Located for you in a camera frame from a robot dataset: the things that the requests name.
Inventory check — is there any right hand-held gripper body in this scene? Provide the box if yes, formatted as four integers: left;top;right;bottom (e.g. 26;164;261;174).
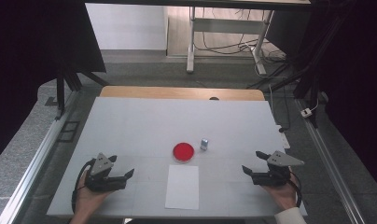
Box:
252;150;305;188

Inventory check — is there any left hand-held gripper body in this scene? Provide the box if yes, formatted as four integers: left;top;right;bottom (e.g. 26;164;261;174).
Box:
85;152;127;192

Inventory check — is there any white sheet of paper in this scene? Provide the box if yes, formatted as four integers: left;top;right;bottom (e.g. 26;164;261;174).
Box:
164;164;201;211

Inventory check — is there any red round ink pad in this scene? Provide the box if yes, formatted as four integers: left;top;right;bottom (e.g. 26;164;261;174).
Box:
172;142;196;163

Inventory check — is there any person's right hand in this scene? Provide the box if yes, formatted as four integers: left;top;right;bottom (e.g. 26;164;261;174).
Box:
261;173;299;212

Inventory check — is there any person's left hand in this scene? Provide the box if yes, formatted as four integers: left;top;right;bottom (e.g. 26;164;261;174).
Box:
75;170;116;217

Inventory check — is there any white power strip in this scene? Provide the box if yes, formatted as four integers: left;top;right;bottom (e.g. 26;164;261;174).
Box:
275;124;291;150

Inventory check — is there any large white board mat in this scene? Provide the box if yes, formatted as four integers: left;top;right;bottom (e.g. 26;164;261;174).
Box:
46;96;309;218

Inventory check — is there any black tripod stand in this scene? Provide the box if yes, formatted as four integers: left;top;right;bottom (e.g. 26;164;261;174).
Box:
53;61;110;121

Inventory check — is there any black curtain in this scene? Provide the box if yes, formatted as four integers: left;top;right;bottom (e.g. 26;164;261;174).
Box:
311;0;377;195
0;0;107;166

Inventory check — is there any right hand-held gripper black cable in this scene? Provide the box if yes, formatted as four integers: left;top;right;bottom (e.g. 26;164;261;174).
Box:
287;171;303;208

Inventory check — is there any aluminium rail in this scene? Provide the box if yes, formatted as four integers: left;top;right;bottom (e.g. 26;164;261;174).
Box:
0;90;82;224
294;98;368;224

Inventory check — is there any black metal frame stand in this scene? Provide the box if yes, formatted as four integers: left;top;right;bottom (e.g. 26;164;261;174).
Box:
247;8;344;129

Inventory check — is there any tangle of floor cables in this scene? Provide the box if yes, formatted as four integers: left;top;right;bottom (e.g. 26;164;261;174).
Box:
194;7;287;79

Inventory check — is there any white metal desk frame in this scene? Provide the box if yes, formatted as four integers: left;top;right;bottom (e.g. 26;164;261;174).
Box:
186;6;275;76

